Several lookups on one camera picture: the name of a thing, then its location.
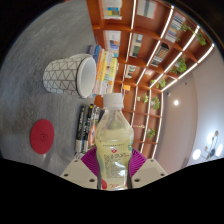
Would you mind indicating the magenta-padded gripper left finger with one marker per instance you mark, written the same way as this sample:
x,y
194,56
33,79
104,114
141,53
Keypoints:
x,y
78,171

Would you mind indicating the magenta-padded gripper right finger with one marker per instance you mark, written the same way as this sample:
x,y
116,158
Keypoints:
x,y
148,170

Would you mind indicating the yellow drink bottle white cap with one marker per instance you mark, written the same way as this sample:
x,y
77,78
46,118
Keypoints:
x,y
114,140

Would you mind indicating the dark book stack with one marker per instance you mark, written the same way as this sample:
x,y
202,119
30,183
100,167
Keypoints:
x,y
83,126

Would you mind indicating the flat round red coaster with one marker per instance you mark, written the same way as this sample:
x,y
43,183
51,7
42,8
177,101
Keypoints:
x,y
42,136

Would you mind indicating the multi-bulb ceiling lamp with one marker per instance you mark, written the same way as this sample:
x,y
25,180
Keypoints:
x,y
211,150

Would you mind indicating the round recessed ceiling light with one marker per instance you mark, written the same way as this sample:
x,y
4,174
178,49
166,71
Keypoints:
x,y
176,102

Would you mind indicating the white triangle-patterned cup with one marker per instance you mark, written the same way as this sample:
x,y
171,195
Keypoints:
x,y
63,76

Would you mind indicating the colourful book stack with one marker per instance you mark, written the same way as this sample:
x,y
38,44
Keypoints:
x,y
106,73

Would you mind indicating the orange wooden shelf unit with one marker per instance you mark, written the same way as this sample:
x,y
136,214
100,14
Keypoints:
x,y
146,33

